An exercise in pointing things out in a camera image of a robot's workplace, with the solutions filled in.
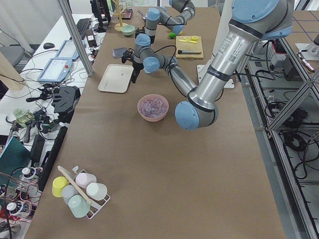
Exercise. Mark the lemon half lower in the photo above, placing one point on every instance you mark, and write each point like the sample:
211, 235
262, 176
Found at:
194, 38

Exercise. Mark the pink bowl of ice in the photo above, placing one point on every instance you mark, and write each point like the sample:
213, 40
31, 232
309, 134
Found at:
153, 107

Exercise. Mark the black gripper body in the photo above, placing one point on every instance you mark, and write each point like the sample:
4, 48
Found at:
151, 39
136, 66

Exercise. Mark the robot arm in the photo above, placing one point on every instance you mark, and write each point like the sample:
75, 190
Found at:
251, 21
159, 15

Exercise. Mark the wooden cup stand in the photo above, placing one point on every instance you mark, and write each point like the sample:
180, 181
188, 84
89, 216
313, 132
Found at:
120, 8

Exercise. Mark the teach pendant far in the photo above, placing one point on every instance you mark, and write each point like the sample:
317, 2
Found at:
67, 50

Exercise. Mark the yellow cup in rack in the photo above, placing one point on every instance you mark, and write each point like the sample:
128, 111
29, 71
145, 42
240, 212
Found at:
57, 186

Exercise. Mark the wooden cutting board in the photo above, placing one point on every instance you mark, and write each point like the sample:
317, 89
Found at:
188, 46

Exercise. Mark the white cup rack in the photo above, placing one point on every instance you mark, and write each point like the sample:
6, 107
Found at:
95, 206

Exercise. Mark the steel muddler black tip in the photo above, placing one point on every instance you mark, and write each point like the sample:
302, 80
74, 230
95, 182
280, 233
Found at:
189, 52

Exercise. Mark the pale green bowl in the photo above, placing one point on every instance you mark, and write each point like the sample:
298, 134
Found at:
128, 30

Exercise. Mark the teach pendant near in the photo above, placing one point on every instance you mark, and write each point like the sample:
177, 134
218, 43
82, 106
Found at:
55, 70

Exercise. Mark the green lime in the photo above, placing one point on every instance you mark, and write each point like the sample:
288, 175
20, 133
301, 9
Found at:
172, 35

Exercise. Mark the white cup in rack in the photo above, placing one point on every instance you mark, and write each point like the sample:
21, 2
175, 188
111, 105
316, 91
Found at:
97, 191

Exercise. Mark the steel ice scoop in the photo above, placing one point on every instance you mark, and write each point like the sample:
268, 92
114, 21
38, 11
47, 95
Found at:
143, 15

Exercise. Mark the pink cup in rack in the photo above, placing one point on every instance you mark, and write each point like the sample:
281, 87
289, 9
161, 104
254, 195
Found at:
84, 179

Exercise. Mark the yellow plastic knife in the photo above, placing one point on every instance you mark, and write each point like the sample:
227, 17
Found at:
188, 41

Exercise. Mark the mint cup in rack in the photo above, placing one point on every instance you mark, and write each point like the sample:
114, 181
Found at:
78, 206

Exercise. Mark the teach pendant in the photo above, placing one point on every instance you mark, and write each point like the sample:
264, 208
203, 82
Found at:
55, 70
67, 50

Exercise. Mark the black computer mouse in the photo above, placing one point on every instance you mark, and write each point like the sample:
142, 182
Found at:
48, 45

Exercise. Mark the grey cup in rack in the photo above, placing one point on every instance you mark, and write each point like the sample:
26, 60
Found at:
68, 192

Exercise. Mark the black keyboard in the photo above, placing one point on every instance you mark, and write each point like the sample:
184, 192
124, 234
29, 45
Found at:
82, 25

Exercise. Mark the folded grey cloth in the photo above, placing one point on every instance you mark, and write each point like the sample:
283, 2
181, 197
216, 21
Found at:
118, 52

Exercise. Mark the cream rabbit serving tray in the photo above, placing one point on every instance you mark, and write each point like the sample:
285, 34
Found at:
116, 78

